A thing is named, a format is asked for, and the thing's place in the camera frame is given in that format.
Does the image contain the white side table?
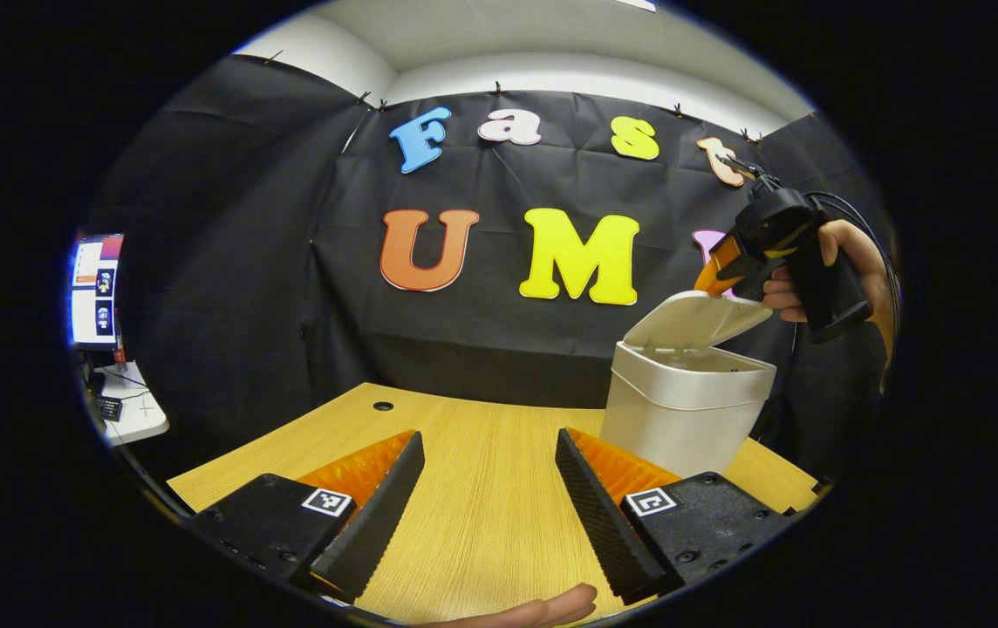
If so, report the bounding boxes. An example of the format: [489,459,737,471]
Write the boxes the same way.
[93,359,170,447]

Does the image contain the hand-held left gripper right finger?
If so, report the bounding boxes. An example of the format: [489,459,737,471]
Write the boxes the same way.
[555,427,795,605]

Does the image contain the wooden desktop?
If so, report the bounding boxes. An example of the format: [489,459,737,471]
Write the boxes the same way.
[166,382,823,625]

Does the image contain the computer monitor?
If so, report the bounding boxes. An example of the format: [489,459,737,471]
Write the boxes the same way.
[70,233,126,350]

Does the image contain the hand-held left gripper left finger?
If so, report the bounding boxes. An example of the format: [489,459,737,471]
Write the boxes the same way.
[188,429,427,604]

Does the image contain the white desktop garbage bin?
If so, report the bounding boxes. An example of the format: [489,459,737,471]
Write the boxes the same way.
[600,290,777,481]

